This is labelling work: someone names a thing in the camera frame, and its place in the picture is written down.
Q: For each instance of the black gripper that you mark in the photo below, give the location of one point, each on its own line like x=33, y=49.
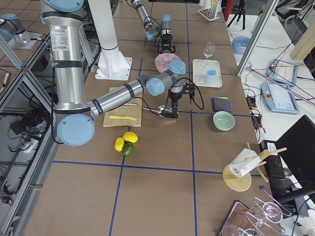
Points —
x=174, y=97
x=167, y=40

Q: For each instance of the metal ice scoop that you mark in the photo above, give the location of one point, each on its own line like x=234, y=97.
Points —
x=163, y=112

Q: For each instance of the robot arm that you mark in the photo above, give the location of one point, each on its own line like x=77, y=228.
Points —
x=159, y=32
x=74, y=114

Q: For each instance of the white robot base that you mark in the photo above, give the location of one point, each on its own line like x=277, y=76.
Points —
x=112, y=64

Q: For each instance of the pile of clear ice cubes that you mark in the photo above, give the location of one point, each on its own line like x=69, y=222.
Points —
x=163, y=61

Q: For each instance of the blue plastic cup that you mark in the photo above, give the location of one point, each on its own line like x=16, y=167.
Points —
x=210, y=75

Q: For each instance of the wooden cup stand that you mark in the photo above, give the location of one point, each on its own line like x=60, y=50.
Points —
x=236, y=175

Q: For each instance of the pink bowl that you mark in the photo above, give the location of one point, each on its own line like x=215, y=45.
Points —
x=159, y=69

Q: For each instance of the cream bear tray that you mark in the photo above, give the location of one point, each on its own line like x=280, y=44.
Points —
x=199, y=71

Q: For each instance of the clear wine glass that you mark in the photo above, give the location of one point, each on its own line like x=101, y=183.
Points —
x=208, y=52

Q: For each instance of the grey folded cloth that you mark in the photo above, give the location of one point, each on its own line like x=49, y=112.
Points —
x=221, y=104

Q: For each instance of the wooden cutting board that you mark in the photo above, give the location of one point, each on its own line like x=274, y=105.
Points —
x=134, y=111

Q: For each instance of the green bowl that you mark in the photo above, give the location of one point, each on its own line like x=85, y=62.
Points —
x=223, y=121

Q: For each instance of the yellow lemon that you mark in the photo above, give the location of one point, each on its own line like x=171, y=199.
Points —
x=119, y=144
x=130, y=137

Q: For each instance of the green lime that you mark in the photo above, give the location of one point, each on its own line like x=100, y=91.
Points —
x=127, y=149

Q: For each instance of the yellow plastic knife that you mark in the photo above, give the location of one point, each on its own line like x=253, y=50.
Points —
x=123, y=117

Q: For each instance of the blue bowl with fork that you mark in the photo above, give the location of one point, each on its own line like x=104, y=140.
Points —
x=239, y=44

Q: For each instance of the blue teach pendant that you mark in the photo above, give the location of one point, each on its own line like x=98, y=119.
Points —
x=283, y=72
x=279, y=100

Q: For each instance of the white wire cup rack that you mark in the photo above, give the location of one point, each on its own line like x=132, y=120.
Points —
x=210, y=9

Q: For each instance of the aluminium frame post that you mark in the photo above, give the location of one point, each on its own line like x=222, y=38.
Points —
x=270, y=7

